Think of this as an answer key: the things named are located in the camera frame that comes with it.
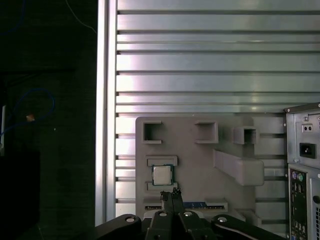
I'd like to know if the black PC case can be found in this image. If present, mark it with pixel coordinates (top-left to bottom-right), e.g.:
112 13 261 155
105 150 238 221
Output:
283 101 320 240

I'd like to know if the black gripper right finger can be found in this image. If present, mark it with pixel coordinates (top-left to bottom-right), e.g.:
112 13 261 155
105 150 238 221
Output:
173 187 287 240

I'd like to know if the RAM stick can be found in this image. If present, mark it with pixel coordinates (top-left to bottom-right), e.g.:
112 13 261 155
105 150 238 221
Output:
144 201 226 211

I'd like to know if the grey parts rack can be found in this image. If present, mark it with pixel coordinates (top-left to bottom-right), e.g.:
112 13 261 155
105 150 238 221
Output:
134 115 266 227

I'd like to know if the silver CPU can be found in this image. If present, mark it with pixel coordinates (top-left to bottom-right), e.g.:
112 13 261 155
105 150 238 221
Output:
151 163 175 187

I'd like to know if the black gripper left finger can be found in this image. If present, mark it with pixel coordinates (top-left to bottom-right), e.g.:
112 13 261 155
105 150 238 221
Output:
93 191 179 240

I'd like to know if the blue floor cable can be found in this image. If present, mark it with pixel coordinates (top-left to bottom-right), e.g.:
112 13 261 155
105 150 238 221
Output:
0 88 56 141

